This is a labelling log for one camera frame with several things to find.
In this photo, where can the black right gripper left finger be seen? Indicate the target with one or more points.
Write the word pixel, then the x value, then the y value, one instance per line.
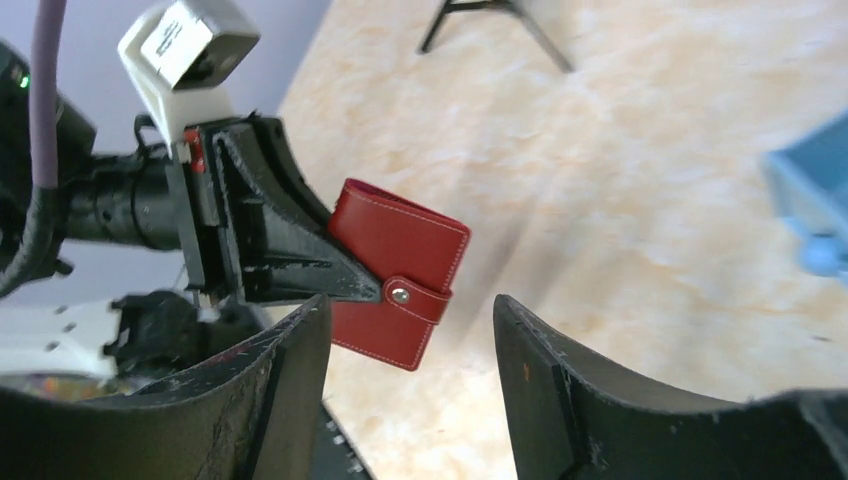
pixel 249 412

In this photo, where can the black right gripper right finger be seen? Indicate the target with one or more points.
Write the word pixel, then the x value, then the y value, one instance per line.
pixel 573 413

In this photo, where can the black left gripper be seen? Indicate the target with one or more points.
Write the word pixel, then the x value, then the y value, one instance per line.
pixel 273 227

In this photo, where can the red leather card holder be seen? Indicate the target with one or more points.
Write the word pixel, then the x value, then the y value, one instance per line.
pixel 415 253

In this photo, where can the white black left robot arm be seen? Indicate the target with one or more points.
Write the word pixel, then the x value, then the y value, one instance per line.
pixel 137 334

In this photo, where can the blue three-slot card box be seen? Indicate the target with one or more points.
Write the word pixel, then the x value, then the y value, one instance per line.
pixel 807 183

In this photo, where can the black tripod stand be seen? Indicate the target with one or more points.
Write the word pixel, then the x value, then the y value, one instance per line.
pixel 549 24

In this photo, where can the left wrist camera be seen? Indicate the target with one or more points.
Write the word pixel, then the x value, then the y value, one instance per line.
pixel 177 55

